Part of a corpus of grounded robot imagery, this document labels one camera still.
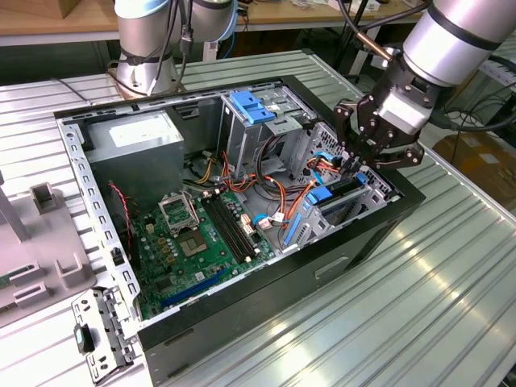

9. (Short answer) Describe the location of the grey power supply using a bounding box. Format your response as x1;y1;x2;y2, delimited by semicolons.
82;110;186;210

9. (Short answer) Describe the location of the white camera box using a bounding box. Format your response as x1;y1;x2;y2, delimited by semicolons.
377;89;433;136

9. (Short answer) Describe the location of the red yellow power wire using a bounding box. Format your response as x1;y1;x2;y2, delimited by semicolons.
306;156;352;174

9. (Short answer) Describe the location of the black PC case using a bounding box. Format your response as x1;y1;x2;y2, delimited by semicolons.
53;73;427;386

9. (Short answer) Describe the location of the grey parts rack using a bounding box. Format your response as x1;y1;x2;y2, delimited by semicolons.
0;173;98;327

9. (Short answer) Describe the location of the yellow orange wire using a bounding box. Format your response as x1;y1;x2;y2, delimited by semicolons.
196;155;222;185

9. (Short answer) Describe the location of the blue wire white plug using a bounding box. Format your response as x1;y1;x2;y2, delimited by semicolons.
252;212;288;231

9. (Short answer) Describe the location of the wooden desk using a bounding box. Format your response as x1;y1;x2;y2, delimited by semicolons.
0;0;428;45

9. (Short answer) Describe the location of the green RAM stick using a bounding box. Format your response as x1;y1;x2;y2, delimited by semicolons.
0;264;35;289

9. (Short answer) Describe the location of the blue data wire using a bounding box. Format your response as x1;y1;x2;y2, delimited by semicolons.
310;151;343;189

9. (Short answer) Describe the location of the black camera cable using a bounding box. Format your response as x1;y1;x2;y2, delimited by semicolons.
431;112;516;134

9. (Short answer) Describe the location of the black RAM slot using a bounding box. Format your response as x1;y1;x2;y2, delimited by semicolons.
202;196;250;265
211;192;262;259

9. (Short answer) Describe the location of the hard disk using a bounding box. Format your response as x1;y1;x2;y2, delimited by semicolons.
283;171;370;248

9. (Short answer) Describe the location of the red black twisted wire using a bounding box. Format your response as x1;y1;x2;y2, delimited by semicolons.
107;181;136;259

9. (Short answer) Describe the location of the grey metal drive cage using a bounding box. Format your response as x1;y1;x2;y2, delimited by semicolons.
219;86;318;181

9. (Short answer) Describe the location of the blue expansion slot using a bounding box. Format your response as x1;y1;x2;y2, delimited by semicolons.
160;268;227;310

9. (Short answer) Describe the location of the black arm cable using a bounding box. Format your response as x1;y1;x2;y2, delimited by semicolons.
106;0;194;98

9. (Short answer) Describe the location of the black tripod stand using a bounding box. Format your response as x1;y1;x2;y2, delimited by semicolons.
336;0;378;77

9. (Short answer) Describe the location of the hinged metal slot bracket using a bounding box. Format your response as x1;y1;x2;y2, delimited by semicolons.
71;286;142;383

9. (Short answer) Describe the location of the CPU socket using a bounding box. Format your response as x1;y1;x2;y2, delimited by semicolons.
173;227;210;261

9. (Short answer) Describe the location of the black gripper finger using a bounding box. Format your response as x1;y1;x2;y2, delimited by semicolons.
333;98;364;177
352;144;425;177

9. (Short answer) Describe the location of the black wire loop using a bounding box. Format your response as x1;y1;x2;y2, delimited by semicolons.
256;135;288;185

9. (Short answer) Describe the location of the metal slat side table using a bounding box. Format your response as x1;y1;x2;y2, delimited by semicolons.
479;52;516;88

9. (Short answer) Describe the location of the metal socket cover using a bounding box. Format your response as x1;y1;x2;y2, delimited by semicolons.
156;192;202;235

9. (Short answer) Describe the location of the large brown cardboard box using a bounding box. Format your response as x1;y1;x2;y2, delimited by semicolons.
433;131;516;202

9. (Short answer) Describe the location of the green motherboard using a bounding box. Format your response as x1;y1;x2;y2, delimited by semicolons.
131;189;279;319

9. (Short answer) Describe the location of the blue plastic latch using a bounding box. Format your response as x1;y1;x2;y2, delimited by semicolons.
230;90;276;126

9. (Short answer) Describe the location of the perforated metal disk bay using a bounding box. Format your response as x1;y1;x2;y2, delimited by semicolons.
277;120;404;253

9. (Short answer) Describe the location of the orange black wire bundle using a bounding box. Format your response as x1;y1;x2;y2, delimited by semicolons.
219;151;319;225

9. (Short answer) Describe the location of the dark loose cable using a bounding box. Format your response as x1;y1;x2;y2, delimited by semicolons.
50;77;92;107

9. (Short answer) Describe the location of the black latch clip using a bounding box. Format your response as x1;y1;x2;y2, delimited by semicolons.
73;325;97;355

